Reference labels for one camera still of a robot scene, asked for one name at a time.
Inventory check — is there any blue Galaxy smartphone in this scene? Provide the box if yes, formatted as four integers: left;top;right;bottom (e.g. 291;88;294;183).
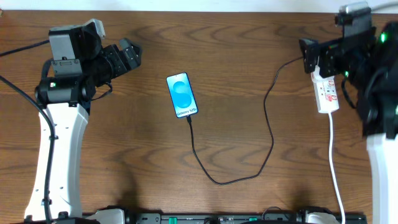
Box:
166;72;198;118

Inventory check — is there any black USB charging cable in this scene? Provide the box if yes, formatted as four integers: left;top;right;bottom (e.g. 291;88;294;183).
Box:
185;55;305;186

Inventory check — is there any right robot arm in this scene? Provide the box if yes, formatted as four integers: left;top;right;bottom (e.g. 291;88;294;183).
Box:
299;21;397;223

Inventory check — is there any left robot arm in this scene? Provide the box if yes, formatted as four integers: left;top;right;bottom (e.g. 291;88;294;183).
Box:
24;19;142;223

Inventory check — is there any white power strip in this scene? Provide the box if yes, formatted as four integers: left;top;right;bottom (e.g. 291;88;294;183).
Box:
311;65;340;114

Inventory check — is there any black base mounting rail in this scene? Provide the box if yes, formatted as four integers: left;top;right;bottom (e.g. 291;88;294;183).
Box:
127;212;368;224

